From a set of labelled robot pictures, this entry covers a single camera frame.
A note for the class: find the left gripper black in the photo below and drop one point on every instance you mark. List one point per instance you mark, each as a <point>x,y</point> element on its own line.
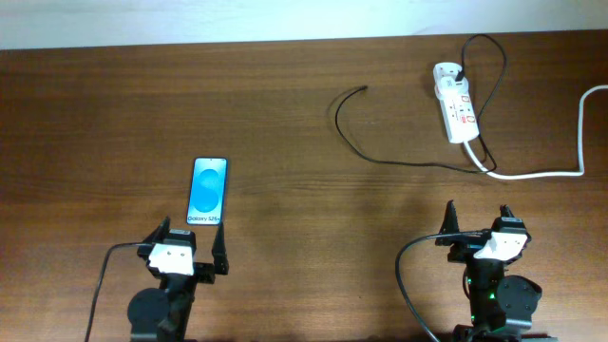
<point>205,271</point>

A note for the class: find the blue Galaxy smartphone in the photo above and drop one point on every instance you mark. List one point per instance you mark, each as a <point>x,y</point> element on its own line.
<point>207,191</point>

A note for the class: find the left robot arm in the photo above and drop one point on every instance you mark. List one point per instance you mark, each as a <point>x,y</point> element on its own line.
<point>162,313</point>

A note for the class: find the white charger plug adapter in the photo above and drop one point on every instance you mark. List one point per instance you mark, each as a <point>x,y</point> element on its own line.
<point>448,86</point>

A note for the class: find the white power strip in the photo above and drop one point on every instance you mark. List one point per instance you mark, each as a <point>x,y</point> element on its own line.
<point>458,113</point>

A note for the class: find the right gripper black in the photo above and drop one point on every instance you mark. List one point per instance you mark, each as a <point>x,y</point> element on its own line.
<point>465,246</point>

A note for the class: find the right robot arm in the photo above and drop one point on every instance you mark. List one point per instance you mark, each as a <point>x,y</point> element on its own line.
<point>501,305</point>

